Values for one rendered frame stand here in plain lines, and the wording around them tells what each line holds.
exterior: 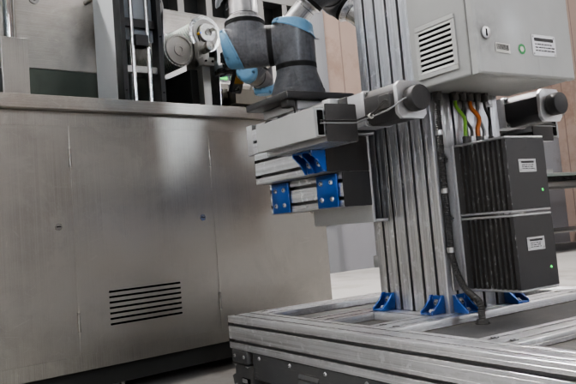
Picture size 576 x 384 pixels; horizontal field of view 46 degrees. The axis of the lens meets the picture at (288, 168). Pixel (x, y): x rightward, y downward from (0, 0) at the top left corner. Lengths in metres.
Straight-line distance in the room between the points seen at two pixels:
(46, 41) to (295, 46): 1.22
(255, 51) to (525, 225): 0.84
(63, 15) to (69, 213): 1.03
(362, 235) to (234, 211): 4.45
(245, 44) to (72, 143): 0.60
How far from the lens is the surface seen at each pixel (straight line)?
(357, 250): 6.73
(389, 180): 1.83
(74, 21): 2.91
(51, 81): 2.81
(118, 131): 2.20
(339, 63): 6.91
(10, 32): 2.54
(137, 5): 2.55
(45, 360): 2.10
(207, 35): 2.77
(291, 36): 1.92
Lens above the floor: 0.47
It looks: 5 degrees up
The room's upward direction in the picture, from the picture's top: 5 degrees counter-clockwise
